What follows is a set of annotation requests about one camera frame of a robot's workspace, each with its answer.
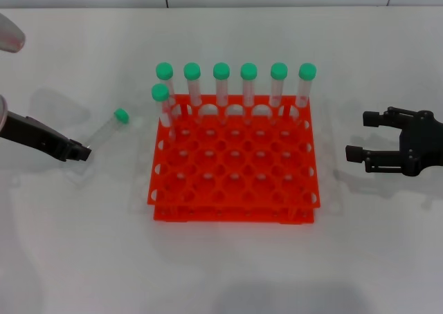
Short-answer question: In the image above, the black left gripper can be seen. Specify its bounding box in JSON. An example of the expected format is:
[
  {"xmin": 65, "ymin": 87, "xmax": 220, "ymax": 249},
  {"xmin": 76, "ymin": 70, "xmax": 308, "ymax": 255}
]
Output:
[{"xmin": 0, "ymin": 109, "xmax": 93, "ymax": 163}]

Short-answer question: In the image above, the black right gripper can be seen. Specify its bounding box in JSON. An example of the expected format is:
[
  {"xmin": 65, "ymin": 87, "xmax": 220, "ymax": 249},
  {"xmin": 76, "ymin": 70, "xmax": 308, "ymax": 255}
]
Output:
[{"xmin": 345, "ymin": 106, "xmax": 443, "ymax": 178}]

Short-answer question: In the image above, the green capped clear test tube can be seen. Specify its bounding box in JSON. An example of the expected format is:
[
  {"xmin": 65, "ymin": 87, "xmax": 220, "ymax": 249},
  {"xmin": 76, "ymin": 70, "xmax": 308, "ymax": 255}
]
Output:
[
  {"xmin": 84, "ymin": 108, "xmax": 131, "ymax": 149},
  {"xmin": 151, "ymin": 83, "xmax": 176, "ymax": 142},
  {"xmin": 183, "ymin": 62, "xmax": 204, "ymax": 122},
  {"xmin": 269, "ymin": 62, "xmax": 289, "ymax": 122},
  {"xmin": 293, "ymin": 62, "xmax": 318, "ymax": 122},
  {"xmin": 240, "ymin": 62, "xmax": 259, "ymax": 125},
  {"xmin": 155, "ymin": 62, "xmax": 181, "ymax": 120},
  {"xmin": 213, "ymin": 62, "xmax": 231, "ymax": 125}
]

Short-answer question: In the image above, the orange test tube rack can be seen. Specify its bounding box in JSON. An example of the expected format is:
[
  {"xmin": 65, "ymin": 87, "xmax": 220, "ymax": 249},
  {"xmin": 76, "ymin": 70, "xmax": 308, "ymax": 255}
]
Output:
[{"xmin": 145, "ymin": 93, "xmax": 323, "ymax": 227}]

